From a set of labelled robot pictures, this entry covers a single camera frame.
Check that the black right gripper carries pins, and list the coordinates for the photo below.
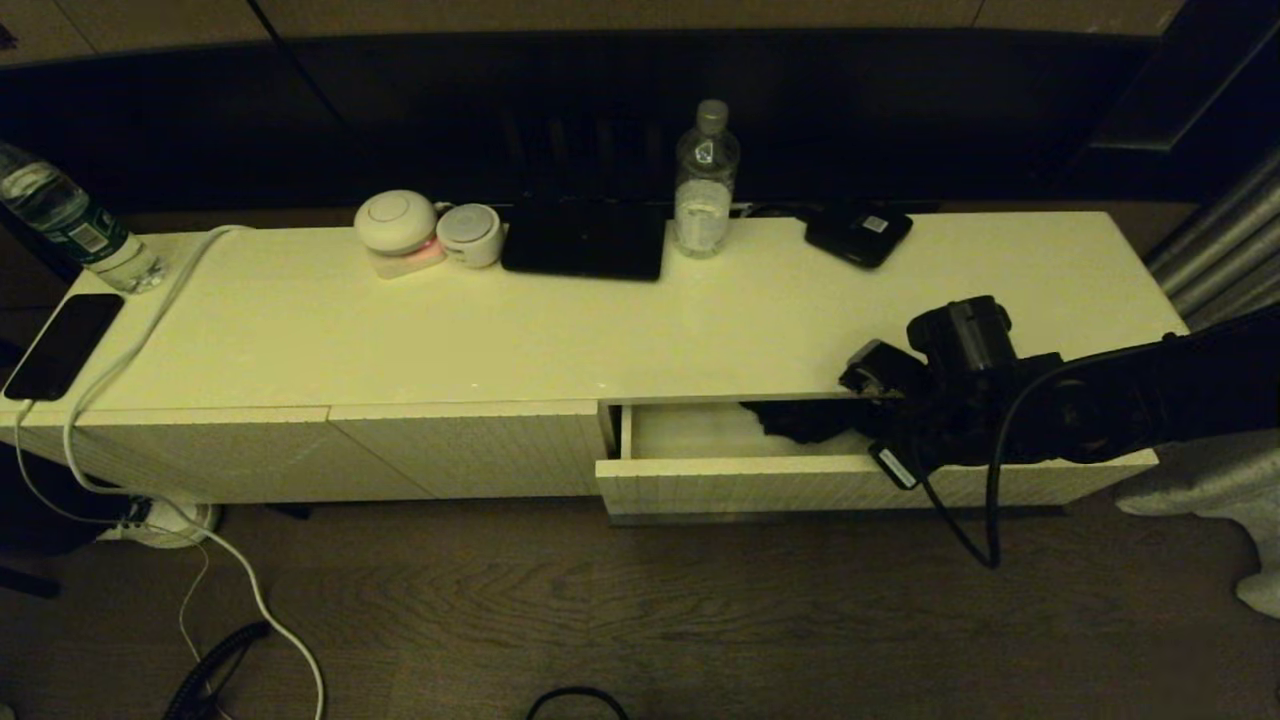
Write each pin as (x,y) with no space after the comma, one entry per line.
(905,430)

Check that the black umbrella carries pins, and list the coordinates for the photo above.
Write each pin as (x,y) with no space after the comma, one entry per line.
(805,420)

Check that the white cabinet drawer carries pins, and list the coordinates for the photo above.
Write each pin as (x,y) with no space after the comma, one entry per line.
(750,480)

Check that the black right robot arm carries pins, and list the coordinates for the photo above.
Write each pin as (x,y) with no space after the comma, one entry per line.
(1100,400)

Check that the white low cabinet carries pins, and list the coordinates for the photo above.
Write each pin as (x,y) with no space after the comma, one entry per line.
(400,340)

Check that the small black labelled router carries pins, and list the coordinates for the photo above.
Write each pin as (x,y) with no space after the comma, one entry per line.
(860,236)

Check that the clear plastic water bottle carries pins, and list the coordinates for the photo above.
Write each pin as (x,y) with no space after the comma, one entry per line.
(705,200)

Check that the black flat rectangular device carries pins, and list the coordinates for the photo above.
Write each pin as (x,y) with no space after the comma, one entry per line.
(585,243)

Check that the white ribbed cabinet door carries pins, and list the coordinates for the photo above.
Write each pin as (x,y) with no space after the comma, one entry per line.
(500,450)
(250,460)

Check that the small white round speaker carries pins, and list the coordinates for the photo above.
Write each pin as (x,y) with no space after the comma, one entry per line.
(468,236)

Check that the white base with pink light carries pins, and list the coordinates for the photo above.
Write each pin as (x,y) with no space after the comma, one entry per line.
(408,265)

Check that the white dome shaped device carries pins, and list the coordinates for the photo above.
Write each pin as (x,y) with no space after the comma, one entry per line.
(393,220)

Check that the white sneaker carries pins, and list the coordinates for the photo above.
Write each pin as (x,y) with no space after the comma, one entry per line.
(165,522)

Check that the black smartphone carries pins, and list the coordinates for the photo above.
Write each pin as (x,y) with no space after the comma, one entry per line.
(62,345)

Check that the green label water bottle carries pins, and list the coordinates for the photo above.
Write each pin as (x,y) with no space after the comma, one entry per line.
(60,215)

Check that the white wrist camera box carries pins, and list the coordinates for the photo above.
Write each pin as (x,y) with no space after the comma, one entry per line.
(880,368)

